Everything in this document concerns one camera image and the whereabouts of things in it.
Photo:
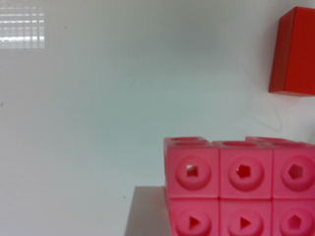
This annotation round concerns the red rectangular block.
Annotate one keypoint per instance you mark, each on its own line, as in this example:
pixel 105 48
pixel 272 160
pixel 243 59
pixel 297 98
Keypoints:
pixel 293 71

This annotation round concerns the pink linking cube block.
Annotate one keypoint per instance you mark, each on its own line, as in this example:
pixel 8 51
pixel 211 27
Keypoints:
pixel 255 187

